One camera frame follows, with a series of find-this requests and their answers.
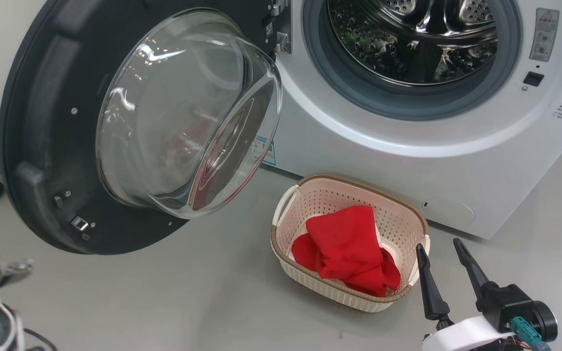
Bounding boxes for round white filter cover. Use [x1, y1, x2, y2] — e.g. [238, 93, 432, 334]
[420, 200, 476, 226]

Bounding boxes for blue energy label sticker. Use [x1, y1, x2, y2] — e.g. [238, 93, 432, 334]
[252, 136, 277, 166]

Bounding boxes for red cloth garment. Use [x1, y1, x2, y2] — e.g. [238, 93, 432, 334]
[291, 205, 401, 298]

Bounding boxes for black round washing machine door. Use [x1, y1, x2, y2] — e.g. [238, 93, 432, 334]
[0, 0, 292, 255]

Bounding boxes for cream perforated laundry basket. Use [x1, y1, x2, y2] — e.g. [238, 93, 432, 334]
[270, 174, 430, 312]

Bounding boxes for grey warning sticker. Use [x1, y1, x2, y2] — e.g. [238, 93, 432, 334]
[529, 8, 560, 62]

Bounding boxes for grey rubber door gasket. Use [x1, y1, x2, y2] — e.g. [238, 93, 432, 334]
[303, 0, 522, 121]

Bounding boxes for white front-load washing machine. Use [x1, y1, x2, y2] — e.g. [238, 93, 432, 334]
[257, 0, 562, 239]

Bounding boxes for right camera cable, teal plug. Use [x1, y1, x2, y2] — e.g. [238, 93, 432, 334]
[511, 317, 552, 351]

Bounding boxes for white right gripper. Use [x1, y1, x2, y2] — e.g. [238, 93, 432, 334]
[416, 238, 518, 351]

